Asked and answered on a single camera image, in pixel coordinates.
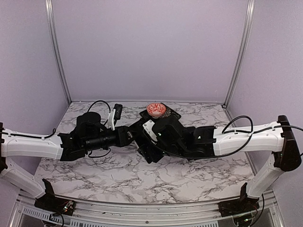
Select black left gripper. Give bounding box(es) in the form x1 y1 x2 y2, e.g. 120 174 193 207
84 125 141 152

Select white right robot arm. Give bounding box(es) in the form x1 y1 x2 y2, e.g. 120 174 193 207
131 115 302 212

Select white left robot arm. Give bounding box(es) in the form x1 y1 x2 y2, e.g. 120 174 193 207
0 112 133 210

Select black patterned square plate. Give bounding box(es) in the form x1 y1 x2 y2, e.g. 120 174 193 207
137 106 181 125

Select red white patterned bowl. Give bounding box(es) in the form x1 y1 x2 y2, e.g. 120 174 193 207
146 103 166 118

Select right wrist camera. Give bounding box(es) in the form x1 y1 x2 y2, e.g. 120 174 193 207
143 120 157 144

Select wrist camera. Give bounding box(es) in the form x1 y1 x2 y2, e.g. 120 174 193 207
143 120 157 144
107 104 123 131

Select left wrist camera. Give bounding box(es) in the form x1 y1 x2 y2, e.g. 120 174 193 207
107 104 123 131

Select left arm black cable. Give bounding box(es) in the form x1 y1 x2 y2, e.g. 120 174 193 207
42 100 112 142

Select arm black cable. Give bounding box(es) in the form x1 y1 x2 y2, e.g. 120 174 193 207
42 100 112 142
151 115 303 158

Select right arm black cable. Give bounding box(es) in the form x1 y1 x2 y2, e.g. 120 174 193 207
151 115 303 158

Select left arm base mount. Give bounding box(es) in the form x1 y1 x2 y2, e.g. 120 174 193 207
34 179 76 216

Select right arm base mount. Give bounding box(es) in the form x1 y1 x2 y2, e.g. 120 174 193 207
218 183 260 217

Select left aluminium corner post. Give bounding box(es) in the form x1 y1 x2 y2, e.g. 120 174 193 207
45 0 72 105

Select aluminium corner post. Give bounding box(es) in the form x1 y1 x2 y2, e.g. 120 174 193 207
45 0 72 105
223 0 255 108

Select front aluminium frame rail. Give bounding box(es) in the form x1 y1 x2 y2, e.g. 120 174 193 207
7 191 285 227

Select right aluminium corner post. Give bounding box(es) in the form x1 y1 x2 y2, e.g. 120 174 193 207
223 0 255 108

